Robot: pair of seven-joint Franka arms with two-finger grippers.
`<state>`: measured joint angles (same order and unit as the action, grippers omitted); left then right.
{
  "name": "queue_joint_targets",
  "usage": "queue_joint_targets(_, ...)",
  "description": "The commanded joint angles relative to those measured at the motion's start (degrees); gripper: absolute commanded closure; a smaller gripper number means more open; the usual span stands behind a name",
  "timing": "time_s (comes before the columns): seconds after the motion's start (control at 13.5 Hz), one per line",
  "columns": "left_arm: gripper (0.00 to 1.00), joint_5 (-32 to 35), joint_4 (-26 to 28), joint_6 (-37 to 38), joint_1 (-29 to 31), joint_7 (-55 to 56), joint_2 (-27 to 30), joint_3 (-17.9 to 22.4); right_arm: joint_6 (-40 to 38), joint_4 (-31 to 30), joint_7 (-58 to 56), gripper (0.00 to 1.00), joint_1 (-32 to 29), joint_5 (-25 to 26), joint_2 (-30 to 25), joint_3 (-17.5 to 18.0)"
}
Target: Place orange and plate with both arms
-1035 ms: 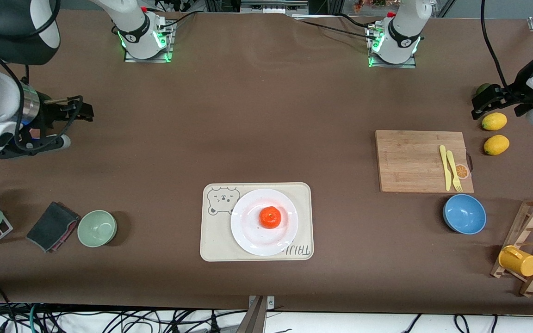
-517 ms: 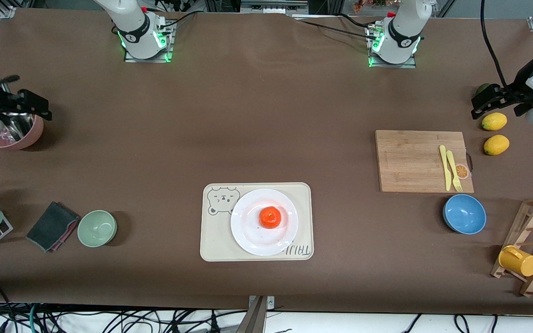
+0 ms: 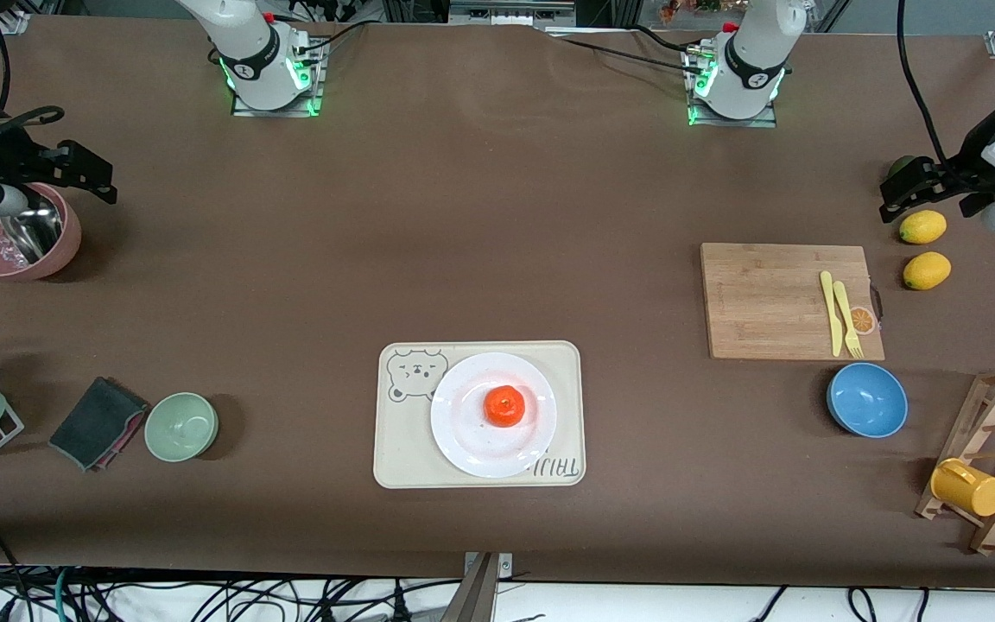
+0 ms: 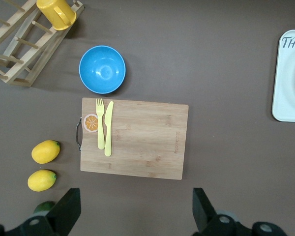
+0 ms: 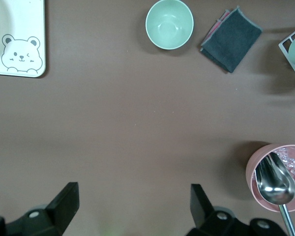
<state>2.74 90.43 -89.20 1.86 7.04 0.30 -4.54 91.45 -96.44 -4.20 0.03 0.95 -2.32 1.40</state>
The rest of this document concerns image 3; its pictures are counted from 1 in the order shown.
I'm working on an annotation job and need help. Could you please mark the white round plate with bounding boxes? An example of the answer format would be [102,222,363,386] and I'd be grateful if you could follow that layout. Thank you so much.
[430,352,558,479]

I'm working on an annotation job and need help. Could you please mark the orange fruit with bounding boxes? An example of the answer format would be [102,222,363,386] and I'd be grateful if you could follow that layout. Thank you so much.
[484,385,527,428]

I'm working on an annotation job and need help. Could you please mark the yellow lemon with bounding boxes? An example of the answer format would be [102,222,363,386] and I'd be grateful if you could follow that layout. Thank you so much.
[898,210,948,245]
[902,251,953,291]

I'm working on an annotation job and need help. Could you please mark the steel cup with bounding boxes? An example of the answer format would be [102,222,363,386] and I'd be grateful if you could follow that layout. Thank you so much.
[0,207,65,265]

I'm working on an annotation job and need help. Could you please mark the yellow plastic fork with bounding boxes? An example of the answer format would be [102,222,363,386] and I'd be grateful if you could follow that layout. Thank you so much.
[833,280,865,359]

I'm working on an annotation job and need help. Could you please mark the yellow plastic knife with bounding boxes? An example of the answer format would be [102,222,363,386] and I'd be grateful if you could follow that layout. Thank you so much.
[820,270,845,358]

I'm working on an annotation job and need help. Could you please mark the wooden cutting board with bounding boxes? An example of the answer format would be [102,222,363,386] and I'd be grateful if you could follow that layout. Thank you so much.
[700,243,886,361]

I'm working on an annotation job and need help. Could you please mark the wooden mug rack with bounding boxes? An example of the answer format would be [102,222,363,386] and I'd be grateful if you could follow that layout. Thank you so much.
[915,365,995,556]

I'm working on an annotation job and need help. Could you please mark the blue bowl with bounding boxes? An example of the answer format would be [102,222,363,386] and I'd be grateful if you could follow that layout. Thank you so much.
[827,362,909,439]

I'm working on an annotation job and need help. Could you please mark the dark grey folded cloth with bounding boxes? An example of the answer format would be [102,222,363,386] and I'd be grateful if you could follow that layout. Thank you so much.
[48,376,151,473]

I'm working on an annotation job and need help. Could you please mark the pale green bowl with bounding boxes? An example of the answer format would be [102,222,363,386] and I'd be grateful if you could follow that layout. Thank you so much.
[144,392,220,463]

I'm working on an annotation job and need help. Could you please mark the yellow mug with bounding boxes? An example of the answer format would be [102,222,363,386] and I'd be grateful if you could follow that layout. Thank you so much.
[930,458,995,518]

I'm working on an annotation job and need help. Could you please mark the cream bear print tray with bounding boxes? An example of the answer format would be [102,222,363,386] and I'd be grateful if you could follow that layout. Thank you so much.
[373,340,587,490]

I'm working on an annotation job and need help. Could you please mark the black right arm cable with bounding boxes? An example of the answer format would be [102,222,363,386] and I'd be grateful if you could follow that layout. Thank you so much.
[0,17,67,143]

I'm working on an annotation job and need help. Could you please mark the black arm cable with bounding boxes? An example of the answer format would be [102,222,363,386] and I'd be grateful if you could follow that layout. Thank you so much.
[0,17,67,143]
[897,0,952,167]

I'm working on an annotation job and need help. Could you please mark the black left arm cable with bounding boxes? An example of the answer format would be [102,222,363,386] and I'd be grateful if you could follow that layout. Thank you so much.
[897,0,952,167]

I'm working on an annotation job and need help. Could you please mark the black right base cable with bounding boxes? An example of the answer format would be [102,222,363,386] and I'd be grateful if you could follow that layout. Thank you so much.
[290,19,371,54]

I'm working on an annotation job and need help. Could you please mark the black base cable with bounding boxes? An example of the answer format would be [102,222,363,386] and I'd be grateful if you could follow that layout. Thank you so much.
[549,33,710,79]
[290,19,371,54]

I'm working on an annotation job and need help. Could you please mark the black left base cable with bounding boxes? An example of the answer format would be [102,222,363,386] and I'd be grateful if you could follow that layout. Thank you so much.
[549,33,710,79]

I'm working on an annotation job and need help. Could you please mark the black floor cable bundle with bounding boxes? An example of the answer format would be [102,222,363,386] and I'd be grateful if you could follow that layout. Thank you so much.
[0,518,930,622]

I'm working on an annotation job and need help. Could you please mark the metal table edge bracket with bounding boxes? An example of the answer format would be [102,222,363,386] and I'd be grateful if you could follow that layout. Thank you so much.
[440,551,514,622]

